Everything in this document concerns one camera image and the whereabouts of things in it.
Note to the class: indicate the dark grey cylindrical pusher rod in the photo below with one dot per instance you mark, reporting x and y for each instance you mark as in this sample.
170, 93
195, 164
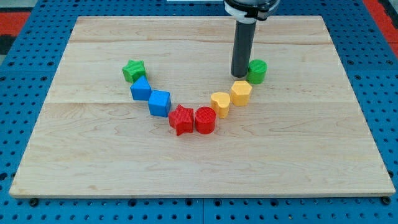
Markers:
243, 39

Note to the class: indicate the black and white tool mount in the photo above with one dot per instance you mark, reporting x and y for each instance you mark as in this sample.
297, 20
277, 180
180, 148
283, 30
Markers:
250, 11

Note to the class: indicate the green cylinder block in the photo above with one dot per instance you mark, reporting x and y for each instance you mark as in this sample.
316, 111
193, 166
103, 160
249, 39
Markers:
256, 71

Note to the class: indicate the light wooden board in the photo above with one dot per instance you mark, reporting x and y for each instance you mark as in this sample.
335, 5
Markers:
302, 134

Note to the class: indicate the yellow hexagon block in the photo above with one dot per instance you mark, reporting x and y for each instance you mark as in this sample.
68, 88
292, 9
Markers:
240, 93

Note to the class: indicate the yellow heart block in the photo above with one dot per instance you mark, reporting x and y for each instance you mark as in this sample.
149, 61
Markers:
220, 102

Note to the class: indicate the red cylinder block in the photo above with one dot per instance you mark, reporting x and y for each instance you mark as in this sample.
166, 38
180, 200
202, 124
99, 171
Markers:
205, 118

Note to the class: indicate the red star block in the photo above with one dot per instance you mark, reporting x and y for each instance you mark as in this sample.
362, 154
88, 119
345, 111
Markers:
181, 119

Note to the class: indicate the blue cube block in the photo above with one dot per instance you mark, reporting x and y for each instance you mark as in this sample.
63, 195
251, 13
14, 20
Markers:
159, 103

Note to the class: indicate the green star block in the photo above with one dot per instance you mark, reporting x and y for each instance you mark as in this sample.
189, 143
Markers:
134, 70

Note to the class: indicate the blue pentagon block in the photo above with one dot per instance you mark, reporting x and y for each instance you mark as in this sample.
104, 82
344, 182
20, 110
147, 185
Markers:
141, 89

